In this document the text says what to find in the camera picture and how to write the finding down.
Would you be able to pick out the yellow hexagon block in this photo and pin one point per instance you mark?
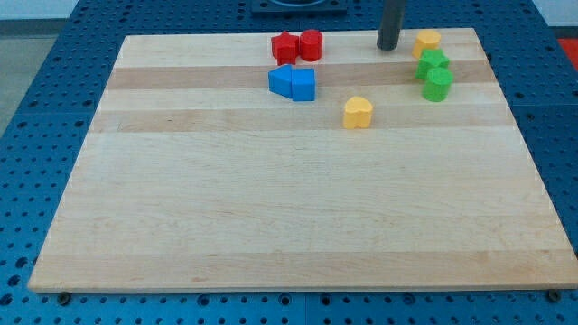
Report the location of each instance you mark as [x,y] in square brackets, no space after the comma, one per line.
[427,39]

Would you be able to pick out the wooden board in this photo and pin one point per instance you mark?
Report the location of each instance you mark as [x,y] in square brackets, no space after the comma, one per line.
[194,177]

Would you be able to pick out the blue triangle block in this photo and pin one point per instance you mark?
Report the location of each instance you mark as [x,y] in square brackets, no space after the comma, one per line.
[280,81]

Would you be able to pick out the blue house-shaped block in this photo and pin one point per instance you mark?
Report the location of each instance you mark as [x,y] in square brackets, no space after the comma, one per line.
[303,85]

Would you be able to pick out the yellow heart block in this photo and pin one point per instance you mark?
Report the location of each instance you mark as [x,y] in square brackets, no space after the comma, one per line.
[358,112]

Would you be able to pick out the red star block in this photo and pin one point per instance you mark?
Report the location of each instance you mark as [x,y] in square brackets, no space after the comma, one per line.
[285,48]

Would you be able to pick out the red cylinder block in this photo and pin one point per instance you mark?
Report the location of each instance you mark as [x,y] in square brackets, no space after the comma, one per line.
[311,45]

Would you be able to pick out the green cylinder block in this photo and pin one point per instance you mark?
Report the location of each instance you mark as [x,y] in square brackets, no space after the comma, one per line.
[437,84]

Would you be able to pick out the green star block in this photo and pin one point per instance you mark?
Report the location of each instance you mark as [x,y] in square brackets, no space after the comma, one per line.
[431,58]

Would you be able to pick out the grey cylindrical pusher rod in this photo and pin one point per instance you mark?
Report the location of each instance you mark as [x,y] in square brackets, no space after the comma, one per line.
[391,24]

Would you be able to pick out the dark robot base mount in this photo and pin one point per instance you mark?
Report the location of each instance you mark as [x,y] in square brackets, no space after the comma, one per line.
[267,7]

